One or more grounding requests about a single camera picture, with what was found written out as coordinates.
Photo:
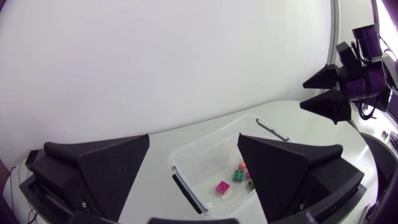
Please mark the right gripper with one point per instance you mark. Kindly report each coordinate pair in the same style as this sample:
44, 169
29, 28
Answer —
365, 82

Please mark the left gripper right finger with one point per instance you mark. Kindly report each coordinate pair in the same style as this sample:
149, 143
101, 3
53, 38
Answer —
286, 177

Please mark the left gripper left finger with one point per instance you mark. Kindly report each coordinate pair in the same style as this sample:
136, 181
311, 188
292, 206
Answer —
93, 174

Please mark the clear plastic container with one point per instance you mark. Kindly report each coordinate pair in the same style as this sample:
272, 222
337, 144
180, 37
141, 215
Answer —
205, 155

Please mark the dark olive toy brick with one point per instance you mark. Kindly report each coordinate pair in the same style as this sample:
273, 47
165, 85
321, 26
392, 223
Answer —
250, 185

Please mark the small pink toy brick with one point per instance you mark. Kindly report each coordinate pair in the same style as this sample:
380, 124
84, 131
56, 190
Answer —
247, 175

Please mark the orange toy brick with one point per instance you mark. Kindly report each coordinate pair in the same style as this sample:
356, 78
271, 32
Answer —
242, 165

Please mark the green toy brick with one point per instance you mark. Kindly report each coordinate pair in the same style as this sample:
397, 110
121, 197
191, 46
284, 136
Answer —
238, 175

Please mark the white toy brick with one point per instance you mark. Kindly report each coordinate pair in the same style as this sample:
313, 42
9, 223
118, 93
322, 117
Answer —
228, 195

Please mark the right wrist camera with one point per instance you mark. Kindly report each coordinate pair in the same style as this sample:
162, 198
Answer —
348, 57

